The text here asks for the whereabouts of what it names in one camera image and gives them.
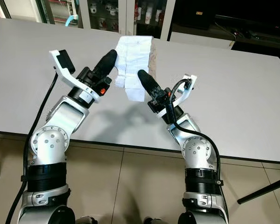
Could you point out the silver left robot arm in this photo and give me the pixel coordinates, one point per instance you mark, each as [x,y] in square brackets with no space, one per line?
[51,142]

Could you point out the glass door display cabinet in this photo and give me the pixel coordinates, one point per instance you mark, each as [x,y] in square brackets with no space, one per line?
[112,11]

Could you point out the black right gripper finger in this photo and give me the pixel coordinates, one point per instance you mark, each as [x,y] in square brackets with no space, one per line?
[148,82]

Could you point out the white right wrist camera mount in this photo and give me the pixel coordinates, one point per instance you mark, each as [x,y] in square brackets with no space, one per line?
[192,78]

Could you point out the white folding table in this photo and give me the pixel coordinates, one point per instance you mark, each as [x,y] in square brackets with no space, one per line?
[242,107]

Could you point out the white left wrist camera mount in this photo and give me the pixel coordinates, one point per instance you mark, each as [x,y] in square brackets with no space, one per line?
[70,83]

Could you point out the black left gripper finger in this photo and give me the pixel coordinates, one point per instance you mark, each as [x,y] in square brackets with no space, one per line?
[107,63]

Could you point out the white paper towel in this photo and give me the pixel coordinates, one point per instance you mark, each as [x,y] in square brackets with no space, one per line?
[133,58]

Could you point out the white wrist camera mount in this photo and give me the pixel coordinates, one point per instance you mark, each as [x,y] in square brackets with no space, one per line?
[70,83]
[192,78]

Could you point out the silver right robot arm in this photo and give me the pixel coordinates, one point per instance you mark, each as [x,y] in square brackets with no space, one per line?
[198,149]

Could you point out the black power strip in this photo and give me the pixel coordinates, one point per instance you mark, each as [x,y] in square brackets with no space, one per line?
[245,32]

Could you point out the teal plastic item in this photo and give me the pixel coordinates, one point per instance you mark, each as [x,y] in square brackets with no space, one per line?
[72,19]

